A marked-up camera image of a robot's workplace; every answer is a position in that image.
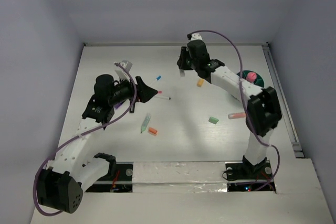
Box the orange highlighter cap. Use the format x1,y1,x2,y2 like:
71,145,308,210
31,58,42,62
148,127,158,135

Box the orange pink highlighter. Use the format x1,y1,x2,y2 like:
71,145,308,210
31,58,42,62
228,112,246,120

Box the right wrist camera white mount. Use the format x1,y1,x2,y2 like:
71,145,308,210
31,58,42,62
187,33,203,41

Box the green cap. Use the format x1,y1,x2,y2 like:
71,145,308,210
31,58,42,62
208,116,219,124

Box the silver foil tape strip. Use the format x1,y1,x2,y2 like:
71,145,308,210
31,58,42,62
132,162,227,194

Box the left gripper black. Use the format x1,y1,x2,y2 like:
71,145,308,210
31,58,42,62
109,74,157,106

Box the purple banded white marker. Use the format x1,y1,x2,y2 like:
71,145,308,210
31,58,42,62
154,95,171,100

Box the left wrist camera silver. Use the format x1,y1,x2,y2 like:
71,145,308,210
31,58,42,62
115,60,133,72

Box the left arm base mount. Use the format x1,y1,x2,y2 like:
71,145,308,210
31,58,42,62
86,153,133,193

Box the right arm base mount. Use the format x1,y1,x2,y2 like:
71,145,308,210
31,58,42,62
222,157,276,192

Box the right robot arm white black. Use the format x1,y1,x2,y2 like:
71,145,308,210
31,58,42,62
177,33,282,178

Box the yellow orange cap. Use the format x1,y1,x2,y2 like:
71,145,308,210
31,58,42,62
197,79,204,87

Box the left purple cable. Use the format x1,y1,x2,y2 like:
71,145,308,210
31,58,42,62
33,62,139,214

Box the blue capped white marker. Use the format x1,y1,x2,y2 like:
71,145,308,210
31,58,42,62
150,76,161,86

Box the green highlighter clear body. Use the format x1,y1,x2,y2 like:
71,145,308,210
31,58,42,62
140,113,151,133

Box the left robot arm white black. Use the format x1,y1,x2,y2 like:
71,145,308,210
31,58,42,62
33,72,158,214

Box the pink cap in container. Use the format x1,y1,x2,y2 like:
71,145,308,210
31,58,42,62
246,71,257,83

